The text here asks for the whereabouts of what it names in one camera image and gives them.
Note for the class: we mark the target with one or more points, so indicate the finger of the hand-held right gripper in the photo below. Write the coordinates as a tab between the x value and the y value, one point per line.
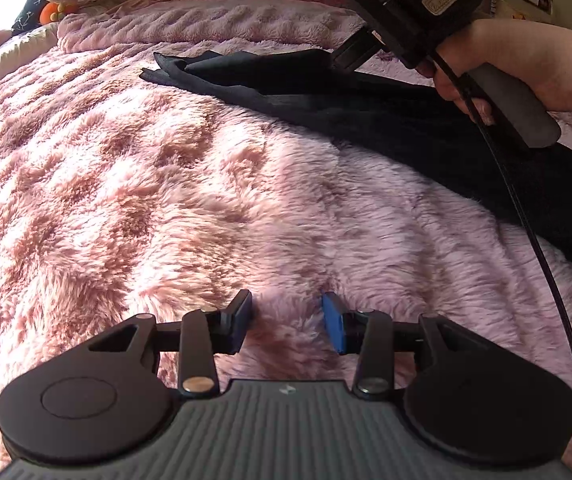
353	52

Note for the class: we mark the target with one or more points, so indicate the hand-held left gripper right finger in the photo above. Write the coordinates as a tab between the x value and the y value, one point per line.
334	324

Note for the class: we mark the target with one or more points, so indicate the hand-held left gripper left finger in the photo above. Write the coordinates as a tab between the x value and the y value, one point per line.
240	321

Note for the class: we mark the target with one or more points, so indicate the black pants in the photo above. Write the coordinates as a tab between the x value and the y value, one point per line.
415	125

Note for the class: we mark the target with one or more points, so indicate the person's right hand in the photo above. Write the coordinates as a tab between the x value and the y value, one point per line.
520	55

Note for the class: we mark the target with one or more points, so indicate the pink fluffy blanket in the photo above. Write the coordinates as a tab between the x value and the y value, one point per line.
141	175

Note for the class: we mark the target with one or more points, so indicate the orange plush toy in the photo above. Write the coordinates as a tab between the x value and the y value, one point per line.
58	11

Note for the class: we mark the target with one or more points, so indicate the dark patterned cloth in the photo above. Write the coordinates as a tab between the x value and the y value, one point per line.
28	12

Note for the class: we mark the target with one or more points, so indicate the cream padded bed edge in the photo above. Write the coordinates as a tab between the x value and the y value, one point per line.
6	57

